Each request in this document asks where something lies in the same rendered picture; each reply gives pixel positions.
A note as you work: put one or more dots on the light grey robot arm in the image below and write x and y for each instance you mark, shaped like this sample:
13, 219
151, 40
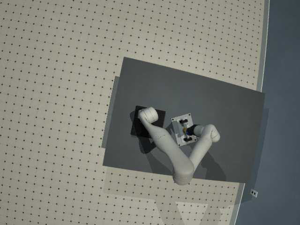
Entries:
183, 166

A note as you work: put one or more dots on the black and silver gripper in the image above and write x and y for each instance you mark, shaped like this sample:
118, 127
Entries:
193, 130

